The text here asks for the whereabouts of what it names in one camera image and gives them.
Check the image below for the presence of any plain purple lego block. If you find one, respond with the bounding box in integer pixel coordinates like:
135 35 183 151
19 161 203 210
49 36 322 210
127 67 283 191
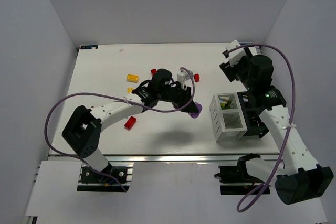
189 102 203 119

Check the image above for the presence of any small red lego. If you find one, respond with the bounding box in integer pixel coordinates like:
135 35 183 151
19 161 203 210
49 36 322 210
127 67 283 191
194 73 200 82

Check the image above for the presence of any long green lego brick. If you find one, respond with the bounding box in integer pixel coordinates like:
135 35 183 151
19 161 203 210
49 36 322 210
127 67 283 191
220 102 231 110

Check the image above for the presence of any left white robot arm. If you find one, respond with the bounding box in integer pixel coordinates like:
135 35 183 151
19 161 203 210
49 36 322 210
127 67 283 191
61 69 202 174

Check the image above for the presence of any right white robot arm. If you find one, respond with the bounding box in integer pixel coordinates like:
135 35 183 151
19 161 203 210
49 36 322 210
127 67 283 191
220 44 334 212

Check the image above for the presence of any yellow lego brick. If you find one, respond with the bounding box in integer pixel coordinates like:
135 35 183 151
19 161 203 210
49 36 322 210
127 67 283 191
127 74 139 83

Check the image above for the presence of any white slotted container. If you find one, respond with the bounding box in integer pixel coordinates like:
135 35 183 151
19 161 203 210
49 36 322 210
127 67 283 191
209 93 247 143

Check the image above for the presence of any black slotted container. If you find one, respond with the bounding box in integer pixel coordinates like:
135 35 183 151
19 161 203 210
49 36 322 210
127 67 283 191
237 92 269 138

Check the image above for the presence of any left blue corner label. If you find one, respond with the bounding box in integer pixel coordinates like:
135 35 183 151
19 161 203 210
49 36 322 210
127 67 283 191
80 45 98 50

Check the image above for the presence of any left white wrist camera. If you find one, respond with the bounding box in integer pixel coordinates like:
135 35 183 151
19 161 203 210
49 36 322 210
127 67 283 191
177 69 194 84

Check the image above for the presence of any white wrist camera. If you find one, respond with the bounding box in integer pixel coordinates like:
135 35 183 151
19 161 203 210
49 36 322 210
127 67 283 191
223 40 247 67
177 69 194 84

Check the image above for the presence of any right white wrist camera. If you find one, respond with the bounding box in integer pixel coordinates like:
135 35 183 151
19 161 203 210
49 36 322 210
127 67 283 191
223 40 247 67

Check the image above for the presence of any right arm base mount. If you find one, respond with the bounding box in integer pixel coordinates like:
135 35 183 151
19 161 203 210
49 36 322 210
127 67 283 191
214 154 263 196

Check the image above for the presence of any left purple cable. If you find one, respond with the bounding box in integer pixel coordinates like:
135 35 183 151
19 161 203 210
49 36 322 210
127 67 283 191
44 67 195 192

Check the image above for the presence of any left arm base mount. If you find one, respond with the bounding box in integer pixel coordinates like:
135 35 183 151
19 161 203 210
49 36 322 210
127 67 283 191
77 165 133 193

